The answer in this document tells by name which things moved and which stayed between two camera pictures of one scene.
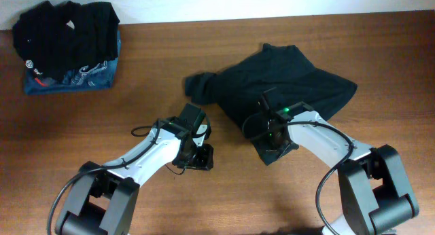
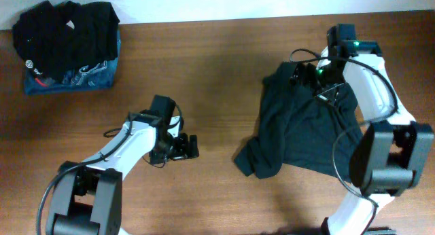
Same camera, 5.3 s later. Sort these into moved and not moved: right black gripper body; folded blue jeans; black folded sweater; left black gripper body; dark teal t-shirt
Moved: right black gripper body; left black gripper body; dark teal t-shirt
Not moved: folded blue jeans; black folded sweater
